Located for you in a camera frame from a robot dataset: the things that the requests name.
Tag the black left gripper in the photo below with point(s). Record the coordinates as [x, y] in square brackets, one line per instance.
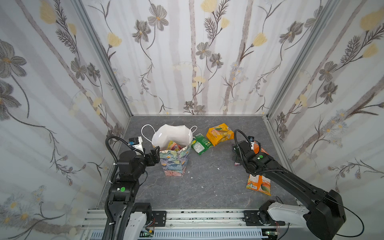
[153, 156]

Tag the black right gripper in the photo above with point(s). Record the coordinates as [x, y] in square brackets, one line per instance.
[240, 151]

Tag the Fox's fruit candy bag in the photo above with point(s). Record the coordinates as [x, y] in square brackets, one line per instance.
[173, 146]

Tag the floral white paper bag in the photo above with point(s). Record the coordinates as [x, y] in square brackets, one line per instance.
[173, 163]

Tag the orange fruit snack packet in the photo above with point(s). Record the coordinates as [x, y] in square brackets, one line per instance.
[260, 184]

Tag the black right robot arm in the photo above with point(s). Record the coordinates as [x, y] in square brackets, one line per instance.
[326, 214]

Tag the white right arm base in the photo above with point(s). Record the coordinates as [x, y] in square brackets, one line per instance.
[278, 212]

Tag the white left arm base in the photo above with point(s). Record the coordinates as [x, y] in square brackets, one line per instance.
[140, 216]

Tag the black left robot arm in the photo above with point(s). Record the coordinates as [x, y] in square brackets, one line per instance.
[125, 218]

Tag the yellow candy bag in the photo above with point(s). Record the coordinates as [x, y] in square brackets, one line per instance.
[219, 134]

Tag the orange chips packet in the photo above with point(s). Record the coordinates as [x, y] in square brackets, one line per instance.
[258, 149]

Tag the green snack packet rear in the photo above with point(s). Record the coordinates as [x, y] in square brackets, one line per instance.
[201, 144]

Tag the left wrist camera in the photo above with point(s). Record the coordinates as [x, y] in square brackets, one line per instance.
[136, 143]

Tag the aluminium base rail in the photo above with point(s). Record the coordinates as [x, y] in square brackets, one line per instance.
[210, 224]

